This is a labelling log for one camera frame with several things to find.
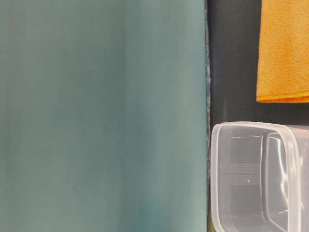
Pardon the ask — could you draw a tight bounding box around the clear plastic container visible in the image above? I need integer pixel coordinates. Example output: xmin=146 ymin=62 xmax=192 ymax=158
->
xmin=211 ymin=122 xmax=309 ymax=232

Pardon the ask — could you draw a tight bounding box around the orange folded towel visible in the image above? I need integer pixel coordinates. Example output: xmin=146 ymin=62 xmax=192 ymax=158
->
xmin=256 ymin=0 xmax=309 ymax=103

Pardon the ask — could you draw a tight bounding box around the teal backdrop curtain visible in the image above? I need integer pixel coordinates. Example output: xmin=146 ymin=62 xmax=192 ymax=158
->
xmin=0 ymin=0 xmax=207 ymax=232

